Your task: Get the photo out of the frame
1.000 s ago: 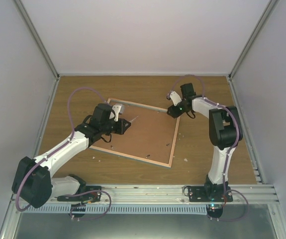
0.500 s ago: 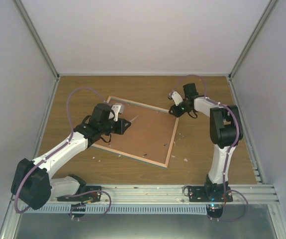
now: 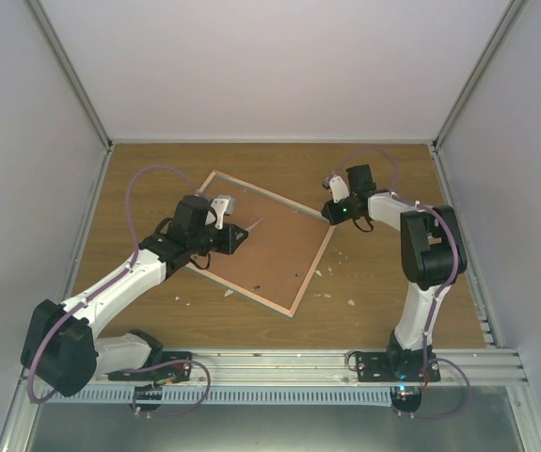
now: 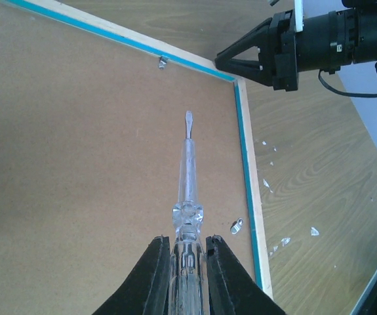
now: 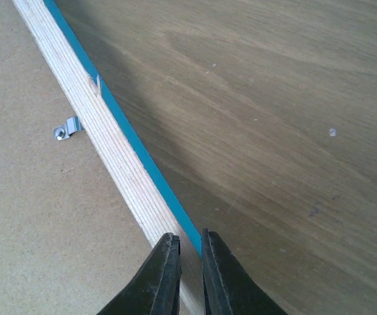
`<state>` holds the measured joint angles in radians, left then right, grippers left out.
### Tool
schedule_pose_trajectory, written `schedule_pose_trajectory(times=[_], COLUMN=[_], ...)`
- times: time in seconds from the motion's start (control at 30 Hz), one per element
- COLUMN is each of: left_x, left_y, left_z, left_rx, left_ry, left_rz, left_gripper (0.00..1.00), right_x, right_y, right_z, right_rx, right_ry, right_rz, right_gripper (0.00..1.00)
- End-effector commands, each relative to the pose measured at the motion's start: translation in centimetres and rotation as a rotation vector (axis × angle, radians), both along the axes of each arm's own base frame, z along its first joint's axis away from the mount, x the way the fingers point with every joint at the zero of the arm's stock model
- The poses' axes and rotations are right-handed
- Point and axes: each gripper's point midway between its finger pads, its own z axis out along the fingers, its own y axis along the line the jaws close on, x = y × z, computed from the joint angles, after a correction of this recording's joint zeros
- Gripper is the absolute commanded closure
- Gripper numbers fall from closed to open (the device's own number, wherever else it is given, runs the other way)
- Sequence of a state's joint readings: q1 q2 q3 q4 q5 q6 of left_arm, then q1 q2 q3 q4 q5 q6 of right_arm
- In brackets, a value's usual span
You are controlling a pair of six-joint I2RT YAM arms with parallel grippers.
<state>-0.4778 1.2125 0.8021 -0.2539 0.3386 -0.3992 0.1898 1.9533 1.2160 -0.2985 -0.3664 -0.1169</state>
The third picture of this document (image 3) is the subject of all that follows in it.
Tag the aluminium front rail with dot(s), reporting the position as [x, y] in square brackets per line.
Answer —
[287, 367]

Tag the aluminium corner post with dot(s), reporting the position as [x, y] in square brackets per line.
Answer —
[47, 29]
[495, 41]

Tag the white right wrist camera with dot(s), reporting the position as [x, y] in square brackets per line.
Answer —
[337, 187]

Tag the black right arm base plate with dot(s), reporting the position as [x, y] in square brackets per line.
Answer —
[373, 365]

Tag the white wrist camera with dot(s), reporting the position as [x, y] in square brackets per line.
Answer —
[337, 187]
[221, 207]

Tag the clear handled screwdriver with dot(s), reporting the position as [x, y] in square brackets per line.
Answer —
[252, 226]

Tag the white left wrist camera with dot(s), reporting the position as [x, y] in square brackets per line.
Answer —
[221, 207]

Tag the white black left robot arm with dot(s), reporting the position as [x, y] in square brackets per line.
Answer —
[64, 347]

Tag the aluminium corner post left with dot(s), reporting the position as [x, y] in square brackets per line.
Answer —
[47, 29]

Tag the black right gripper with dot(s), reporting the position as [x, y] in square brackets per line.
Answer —
[328, 214]

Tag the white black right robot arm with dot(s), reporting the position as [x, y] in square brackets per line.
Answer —
[432, 257]

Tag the aluminium corner post right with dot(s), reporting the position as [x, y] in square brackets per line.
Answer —
[495, 41]

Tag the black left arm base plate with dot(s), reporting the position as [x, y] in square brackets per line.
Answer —
[173, 373]

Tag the grey slotted cable duct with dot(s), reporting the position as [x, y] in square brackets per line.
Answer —
[187, 395]

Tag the turquoise picture frame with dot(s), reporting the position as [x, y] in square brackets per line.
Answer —
[276, 263]

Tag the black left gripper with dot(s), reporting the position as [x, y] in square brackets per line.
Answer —
[230, 242]

